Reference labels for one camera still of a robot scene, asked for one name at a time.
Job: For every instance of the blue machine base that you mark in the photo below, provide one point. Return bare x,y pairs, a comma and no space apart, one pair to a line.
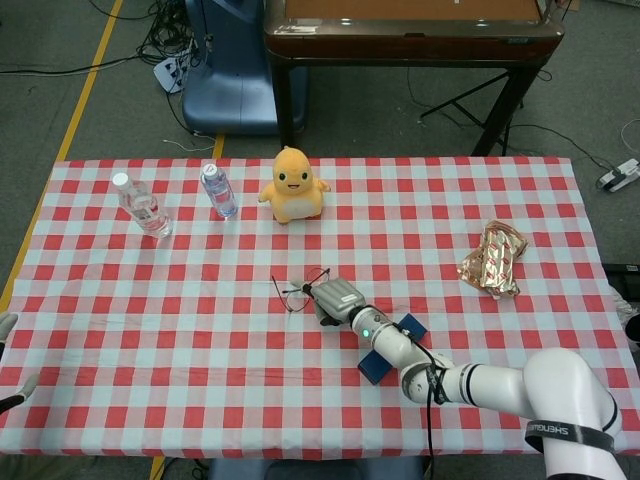
235,90

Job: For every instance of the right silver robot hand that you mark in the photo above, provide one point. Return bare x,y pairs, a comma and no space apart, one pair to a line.
337,300

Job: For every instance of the water bottle blue label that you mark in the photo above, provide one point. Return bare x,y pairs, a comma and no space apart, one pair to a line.
220,192

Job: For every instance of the wire-frame eyeglasses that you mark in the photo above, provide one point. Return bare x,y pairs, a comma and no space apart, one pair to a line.
299,303

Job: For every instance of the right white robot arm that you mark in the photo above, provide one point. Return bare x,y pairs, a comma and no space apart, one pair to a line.
480,385

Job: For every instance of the blue glasses case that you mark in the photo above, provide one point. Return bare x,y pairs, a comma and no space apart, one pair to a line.
375,368

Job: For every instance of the gold foil snack wrapper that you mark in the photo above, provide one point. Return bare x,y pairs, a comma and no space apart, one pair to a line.
492,262

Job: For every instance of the black equipment base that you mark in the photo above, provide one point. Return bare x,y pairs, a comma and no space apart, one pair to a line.
622,268

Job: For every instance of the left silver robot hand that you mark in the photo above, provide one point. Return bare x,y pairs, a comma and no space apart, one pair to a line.
20,390

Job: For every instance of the white grey power strip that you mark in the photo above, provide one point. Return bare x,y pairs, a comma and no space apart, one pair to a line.
618,176

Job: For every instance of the yellow plush toy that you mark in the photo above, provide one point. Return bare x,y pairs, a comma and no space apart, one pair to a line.
295,195

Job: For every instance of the white power strip with plugs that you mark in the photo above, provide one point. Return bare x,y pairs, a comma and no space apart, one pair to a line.
170,73

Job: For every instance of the red white checkered tablecloth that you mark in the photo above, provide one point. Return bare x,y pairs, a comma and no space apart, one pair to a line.
200,350

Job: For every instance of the dark brown wooden table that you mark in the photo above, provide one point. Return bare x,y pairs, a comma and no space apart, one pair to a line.
400,47

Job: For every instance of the water bottle red white label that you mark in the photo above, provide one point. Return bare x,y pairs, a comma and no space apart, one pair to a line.
142,207

